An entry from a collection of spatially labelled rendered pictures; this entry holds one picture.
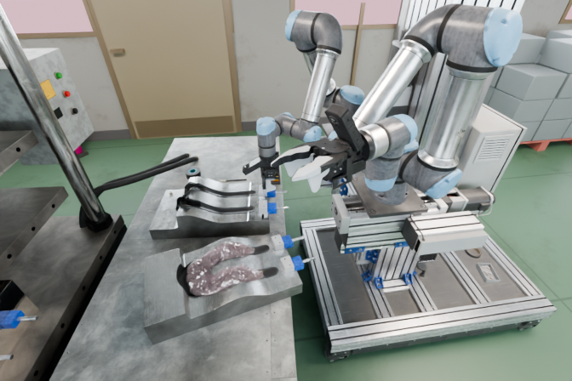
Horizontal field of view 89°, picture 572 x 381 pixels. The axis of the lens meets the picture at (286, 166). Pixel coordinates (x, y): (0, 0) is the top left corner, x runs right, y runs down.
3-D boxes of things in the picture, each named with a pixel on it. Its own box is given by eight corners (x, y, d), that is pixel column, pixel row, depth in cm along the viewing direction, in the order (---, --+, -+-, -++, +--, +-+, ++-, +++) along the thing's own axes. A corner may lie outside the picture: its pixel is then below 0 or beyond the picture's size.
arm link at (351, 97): (355, 122, 140) (359, 94, 133) (330, 115, 147) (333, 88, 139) (365, 113, 148) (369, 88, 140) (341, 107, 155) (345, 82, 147)
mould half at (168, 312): (278, 239, 124) (277, 221, 118) (302, 292, 104) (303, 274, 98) (152, 275, 110) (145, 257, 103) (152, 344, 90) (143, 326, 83)
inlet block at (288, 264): (311, 257, 113) (312, 247, 110) (317, 267, 109) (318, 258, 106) (280, 267, 109) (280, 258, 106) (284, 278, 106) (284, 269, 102)
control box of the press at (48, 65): (155, 263, 209) (66, 48, 124) (140, 303, 184) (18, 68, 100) (123, 264, 208) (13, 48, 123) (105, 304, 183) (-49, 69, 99)
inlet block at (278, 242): (301, 236, 121) (301, 228, 118) (306, 246, 118) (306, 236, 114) (271, 246, 118) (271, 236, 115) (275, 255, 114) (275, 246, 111)
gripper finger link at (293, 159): (273, 185, 59) (316, 175, 61) (271, 160, 56) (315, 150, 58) (270, 179, 61) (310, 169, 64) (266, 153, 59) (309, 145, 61)
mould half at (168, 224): (269, 195, 147) (268, 173, 140) (270, 234, 126) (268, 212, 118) (168, 199, 145) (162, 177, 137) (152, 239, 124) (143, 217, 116)
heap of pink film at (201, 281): (253, 243, 115) (251, 230, 110) (266, 281, 101) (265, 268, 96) (185, 263, 107) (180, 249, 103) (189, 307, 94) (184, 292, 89)
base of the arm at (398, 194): (397, 179, 120) (402, 158, 114) (414, 202, 107) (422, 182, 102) (361, 181, 118) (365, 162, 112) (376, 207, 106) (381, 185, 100)
